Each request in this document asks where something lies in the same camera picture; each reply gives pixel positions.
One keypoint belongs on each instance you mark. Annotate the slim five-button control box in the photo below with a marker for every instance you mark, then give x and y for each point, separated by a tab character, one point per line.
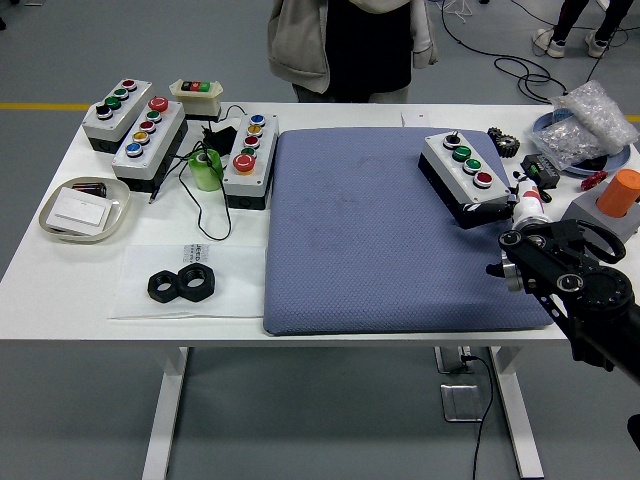
250	182

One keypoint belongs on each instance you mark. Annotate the white box with black knob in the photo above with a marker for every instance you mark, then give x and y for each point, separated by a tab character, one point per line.
112	122

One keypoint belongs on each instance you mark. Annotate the white four-button control box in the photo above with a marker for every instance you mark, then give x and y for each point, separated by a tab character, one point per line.
450	170

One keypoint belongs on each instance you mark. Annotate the black hex nut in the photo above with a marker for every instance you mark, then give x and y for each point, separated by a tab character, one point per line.
207	285
159	292

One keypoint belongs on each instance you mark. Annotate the cream three-button switch box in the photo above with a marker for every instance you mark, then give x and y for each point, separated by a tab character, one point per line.
200	102

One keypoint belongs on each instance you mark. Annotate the dark brown small item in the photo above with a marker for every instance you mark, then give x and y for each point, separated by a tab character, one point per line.
90	189

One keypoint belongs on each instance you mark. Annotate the beige shallow tray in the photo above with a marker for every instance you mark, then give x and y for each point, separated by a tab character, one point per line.
117	210

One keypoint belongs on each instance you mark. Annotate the large five-button control box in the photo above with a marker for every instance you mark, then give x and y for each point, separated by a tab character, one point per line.
160	145

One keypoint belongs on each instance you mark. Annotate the clear bag of parts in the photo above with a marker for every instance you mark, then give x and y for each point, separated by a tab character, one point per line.
565	140

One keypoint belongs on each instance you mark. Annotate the blue-grey padded mat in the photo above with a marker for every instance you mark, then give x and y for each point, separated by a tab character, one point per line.
370	230

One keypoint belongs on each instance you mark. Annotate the grey floor socket box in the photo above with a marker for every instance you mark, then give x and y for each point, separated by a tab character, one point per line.
462	402

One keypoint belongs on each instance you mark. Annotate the green tape roll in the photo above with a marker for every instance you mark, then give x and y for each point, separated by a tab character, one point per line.
206	175

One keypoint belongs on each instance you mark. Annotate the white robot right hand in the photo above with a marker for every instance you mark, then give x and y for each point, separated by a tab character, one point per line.
529	200

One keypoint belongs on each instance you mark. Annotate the white table leg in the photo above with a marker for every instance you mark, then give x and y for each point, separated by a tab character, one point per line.
165	415
520	415

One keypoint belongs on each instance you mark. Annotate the small red part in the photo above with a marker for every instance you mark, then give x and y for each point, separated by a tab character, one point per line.
594	180

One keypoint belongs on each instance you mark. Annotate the blue round plate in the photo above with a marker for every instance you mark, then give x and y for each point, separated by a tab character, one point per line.
542	122

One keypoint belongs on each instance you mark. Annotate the clear printed plastic bag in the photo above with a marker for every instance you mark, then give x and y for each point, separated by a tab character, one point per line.
235	290

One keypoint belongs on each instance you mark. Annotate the black module green terminals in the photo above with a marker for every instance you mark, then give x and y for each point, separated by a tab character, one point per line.
542	172

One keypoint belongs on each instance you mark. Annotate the background person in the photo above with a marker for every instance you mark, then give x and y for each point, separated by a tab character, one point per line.
565	20

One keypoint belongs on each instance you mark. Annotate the small black gear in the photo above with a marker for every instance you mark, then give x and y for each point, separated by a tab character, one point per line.
495	133

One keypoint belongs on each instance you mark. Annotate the large black gear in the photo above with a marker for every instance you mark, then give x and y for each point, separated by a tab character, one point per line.
509	149

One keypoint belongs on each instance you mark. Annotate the black power adapter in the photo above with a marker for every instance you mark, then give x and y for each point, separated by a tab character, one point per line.
222	137

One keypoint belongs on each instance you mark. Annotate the white switch plate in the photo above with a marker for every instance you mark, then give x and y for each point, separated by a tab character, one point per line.
80	210

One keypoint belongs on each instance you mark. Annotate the bubble wrap bag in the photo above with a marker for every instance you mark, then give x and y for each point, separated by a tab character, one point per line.
600	115

